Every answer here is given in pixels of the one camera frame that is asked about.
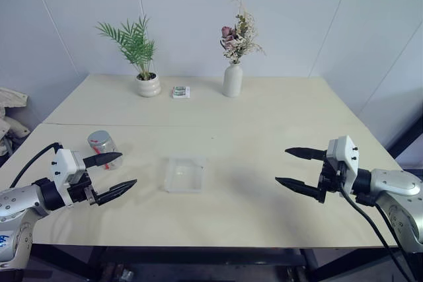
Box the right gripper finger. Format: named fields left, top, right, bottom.
left=274, top=176, right=325, bottom=203
left=284, top=146, right=327, bottom=162

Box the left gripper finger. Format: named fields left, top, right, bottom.
left=82, top=151, right=124, bottom=169
left=95, top=178, right=138, bottom=207

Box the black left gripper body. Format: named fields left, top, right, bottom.
left=67, top=169, right=100, bottom=207

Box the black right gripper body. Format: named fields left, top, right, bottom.
left=316, top=150, right=345, bottom=204

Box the clear plastic jar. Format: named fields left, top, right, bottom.
left=87, top=129, right=124, bottom=171

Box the clear plastic container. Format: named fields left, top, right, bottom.
left=161, top=155, right=209, bottom=194

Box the white ribbed plant pot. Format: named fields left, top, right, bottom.
left=135, top=72, right=162, bottom=98

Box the beige crumpled cloth pile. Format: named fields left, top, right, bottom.
left=0, top=87, right=31, bottom=158

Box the small white green box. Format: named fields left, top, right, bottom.
left=171, top=85, right=192, bottom=100

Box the white ceramic vase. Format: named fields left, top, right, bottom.
left=221, top=63, right=245, bottom=98

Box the green palm plant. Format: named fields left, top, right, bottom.
left=96, top=14, right=157, bottom=81

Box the dried flower bouquet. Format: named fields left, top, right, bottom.
left=219, top=0, right=267, bottom=65

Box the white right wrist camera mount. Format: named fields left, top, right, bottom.
left=327, top=135, right=360, bottom=194

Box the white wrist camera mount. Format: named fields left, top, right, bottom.
left=48, top=148, right=87, bottom=207
left=327, top=135, right=360, bottom=194

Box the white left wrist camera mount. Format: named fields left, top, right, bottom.
left=48, top=148, right=87, bottom=207

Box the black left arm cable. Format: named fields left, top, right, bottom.
left=9, top=143, right=64, bottom=189

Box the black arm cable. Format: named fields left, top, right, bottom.
left=337, top=169, right=416, bottom=282
left=356, top=194, right=408, bottom=265
left=9, top=143, right=64, bottom=189

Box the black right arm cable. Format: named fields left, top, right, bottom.
left=337, top=169, right=416, bottom=282
left=356, top=194, right=408, bottom=265

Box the black metal table frame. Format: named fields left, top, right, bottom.
left=29, top=244, right=423, bottom=282

